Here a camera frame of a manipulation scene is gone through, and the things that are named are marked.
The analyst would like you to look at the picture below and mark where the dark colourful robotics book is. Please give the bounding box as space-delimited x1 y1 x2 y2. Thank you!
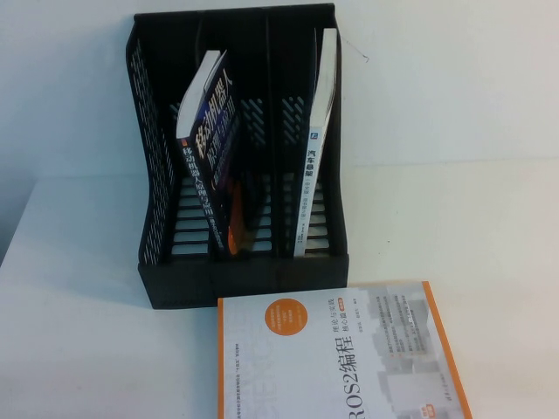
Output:
176 49 252 259

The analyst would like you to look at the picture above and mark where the black plastic book stand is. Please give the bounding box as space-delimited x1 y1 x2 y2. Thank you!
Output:
125 3 351 311

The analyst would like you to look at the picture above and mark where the white book with black print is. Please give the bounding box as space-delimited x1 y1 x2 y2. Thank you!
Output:
292 27 340 258

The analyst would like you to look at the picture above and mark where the white orange ROS2 book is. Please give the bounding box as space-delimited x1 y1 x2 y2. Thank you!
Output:
216 280 475 419

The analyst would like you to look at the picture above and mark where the thin dark wire on wall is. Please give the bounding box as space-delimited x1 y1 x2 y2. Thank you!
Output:
340 34 370 63

